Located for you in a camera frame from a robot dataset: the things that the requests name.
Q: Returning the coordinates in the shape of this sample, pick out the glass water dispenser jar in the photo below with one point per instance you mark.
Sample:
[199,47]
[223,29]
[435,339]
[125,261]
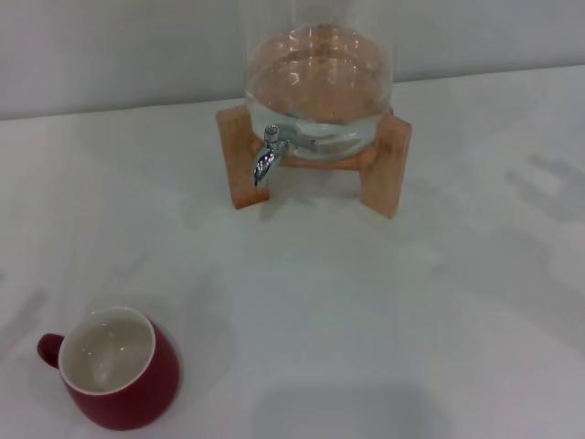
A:
[320,68]

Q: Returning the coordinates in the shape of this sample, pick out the wooden dispenser stand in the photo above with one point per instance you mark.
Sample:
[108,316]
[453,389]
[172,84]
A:
[386,174]

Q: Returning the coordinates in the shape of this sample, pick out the red ceramic cup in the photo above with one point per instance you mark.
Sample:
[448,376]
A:
[146,379]

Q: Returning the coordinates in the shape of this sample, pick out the silver metal faucet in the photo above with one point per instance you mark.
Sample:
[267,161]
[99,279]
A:
[265,160]

